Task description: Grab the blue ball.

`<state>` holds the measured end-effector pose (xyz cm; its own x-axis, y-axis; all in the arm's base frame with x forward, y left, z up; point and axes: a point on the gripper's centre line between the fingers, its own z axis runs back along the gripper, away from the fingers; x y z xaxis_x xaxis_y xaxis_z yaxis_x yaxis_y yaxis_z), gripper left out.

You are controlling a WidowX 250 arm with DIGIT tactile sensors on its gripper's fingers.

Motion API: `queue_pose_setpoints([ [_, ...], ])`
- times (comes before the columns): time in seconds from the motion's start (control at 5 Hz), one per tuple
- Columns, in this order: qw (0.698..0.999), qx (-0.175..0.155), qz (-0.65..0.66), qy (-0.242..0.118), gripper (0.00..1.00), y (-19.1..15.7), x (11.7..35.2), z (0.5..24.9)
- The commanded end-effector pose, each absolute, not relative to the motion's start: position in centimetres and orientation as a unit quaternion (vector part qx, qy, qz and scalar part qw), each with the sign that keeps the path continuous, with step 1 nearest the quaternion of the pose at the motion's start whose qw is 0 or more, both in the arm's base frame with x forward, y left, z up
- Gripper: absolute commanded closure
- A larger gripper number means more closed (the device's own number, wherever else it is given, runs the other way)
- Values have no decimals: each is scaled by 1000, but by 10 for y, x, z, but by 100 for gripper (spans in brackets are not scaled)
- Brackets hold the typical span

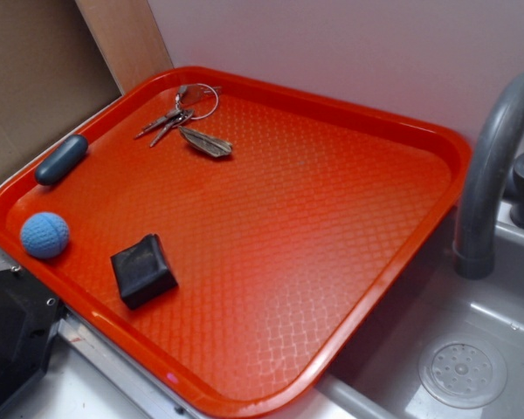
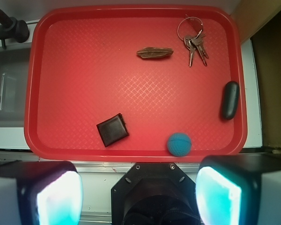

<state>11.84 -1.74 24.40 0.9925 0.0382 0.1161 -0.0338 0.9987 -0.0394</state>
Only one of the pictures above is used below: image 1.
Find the light blue dimpled ball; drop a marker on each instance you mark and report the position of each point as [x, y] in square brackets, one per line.
[44, 235]

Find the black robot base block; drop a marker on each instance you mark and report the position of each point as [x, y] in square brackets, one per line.
[29, 322]

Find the red plastic tray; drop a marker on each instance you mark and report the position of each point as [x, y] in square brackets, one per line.
[280, 250]

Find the metal leaf key pendant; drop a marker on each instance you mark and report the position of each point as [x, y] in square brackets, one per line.
[207, 144]

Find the bunch of metal keys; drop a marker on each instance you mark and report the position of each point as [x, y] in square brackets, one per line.
[164, 124]

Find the black wedge block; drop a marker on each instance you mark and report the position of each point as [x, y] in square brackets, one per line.
[142, 272]

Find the dark grey oblong capsule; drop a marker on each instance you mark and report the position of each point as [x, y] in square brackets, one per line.
[65, 157]

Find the grey curved faucet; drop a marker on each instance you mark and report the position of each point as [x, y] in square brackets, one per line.
[490, 174]

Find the wooden board strip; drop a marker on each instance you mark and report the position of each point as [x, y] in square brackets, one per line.
[128, 38]

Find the grey plastic sink basin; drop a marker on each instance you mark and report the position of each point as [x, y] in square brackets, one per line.
[376, 373]

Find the round sink drain strainer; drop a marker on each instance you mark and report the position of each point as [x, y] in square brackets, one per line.
[462, 371]

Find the brown cardboard panel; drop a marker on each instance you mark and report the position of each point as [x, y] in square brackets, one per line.
[52, 77]

